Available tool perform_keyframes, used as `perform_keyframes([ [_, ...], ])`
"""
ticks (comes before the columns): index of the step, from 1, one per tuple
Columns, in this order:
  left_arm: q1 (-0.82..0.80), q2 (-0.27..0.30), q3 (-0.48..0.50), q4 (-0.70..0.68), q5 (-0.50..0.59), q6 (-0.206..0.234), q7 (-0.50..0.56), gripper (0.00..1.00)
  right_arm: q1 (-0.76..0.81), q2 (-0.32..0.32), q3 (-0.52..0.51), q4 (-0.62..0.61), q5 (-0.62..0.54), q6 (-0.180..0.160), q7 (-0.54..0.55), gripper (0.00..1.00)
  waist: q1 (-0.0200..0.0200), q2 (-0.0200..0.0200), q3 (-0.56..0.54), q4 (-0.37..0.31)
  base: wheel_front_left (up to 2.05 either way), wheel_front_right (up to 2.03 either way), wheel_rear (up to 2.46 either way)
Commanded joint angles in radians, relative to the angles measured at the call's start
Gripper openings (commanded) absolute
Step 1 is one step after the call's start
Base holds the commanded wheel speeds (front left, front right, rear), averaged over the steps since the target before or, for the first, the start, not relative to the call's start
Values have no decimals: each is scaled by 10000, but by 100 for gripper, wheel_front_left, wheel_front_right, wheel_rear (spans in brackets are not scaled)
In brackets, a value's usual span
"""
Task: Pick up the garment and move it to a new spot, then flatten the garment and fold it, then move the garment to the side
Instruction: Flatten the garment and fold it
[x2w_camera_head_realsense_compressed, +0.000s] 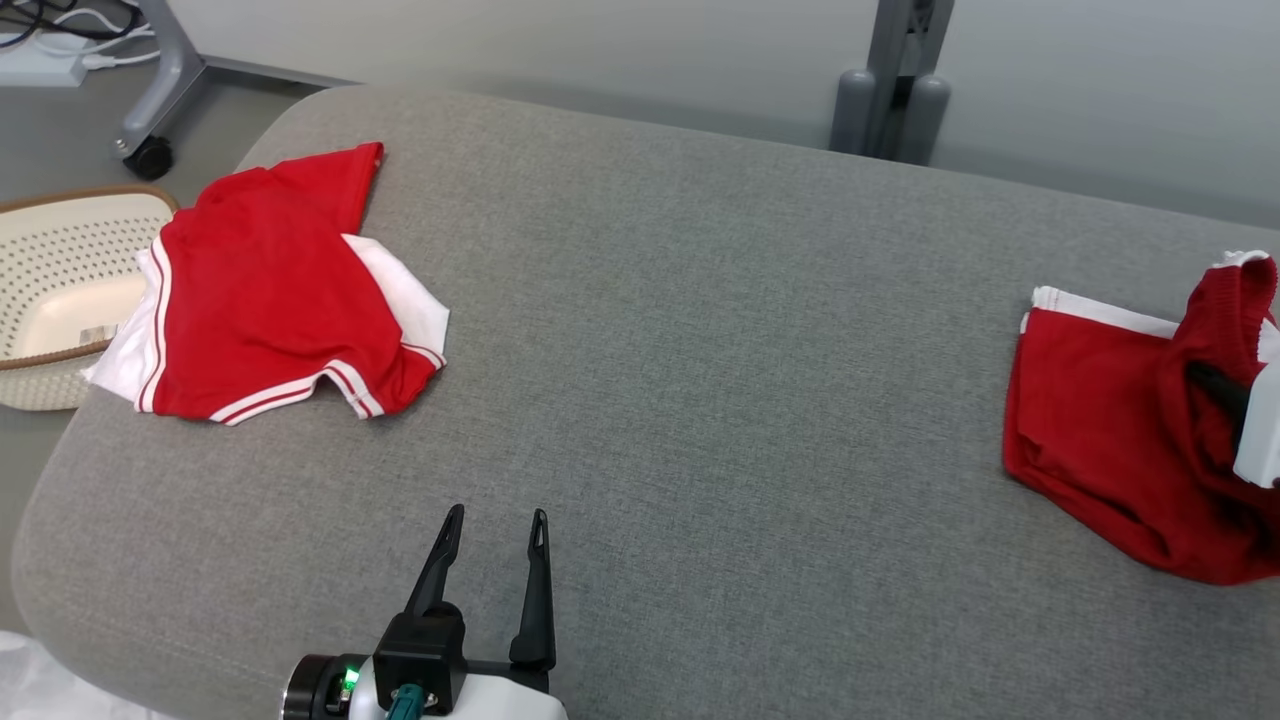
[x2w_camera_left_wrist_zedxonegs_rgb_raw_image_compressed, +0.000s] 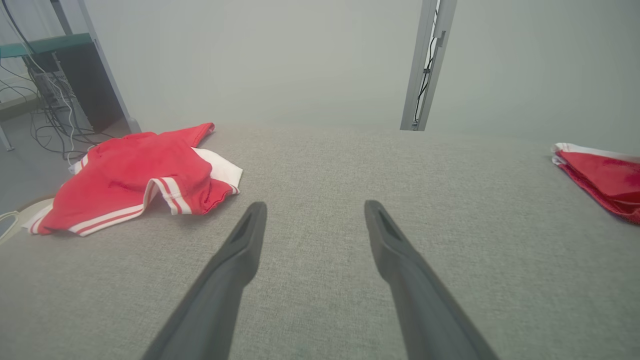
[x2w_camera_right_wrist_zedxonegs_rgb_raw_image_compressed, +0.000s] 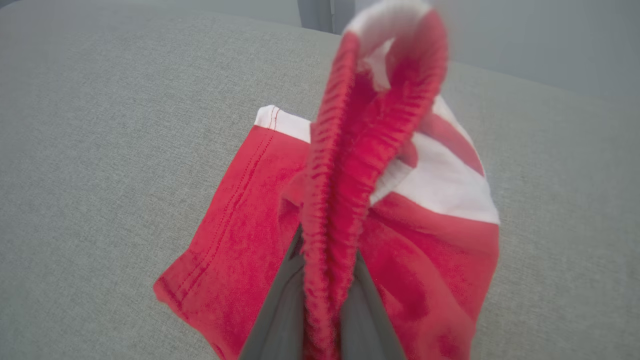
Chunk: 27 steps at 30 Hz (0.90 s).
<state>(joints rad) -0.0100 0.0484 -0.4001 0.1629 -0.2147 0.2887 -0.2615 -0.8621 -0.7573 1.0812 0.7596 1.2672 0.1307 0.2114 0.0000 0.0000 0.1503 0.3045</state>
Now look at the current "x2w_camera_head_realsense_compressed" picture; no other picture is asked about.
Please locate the red shorts with white trim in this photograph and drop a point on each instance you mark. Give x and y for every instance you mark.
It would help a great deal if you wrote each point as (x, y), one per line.
(1110, 430)

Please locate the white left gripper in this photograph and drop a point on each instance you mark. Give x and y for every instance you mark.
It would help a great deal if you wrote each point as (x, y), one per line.
(460, 695)

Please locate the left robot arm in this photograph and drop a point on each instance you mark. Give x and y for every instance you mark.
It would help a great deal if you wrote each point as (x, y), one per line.
(315, 690)

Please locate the grey metal partition post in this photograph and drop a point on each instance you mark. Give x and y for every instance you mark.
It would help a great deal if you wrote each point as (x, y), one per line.
(900, 40)

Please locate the grey cylindrical post foot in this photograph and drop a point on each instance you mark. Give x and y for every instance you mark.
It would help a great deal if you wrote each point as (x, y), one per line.
(925, 120)
(852, 110)

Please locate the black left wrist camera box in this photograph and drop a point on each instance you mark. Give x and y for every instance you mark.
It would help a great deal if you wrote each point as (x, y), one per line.
(420, 650)

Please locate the grey wheeled stand leg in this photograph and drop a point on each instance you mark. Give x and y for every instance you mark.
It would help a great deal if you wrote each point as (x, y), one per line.
(170, 70)

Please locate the beige perforated laundry basket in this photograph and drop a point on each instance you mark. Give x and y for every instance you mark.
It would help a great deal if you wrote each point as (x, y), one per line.
(60, 290)

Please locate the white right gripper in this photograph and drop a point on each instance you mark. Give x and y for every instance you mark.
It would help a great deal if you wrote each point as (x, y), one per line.
(1260, 430)

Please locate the red shirt with white sleeves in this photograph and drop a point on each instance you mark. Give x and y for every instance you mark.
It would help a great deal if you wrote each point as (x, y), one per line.
(260, 300)

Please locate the white power strip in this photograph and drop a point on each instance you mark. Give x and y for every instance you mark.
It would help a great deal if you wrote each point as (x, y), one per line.
(40, 68)

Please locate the black caster wheel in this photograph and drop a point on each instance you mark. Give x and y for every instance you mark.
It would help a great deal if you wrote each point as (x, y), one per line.
(150, 158)

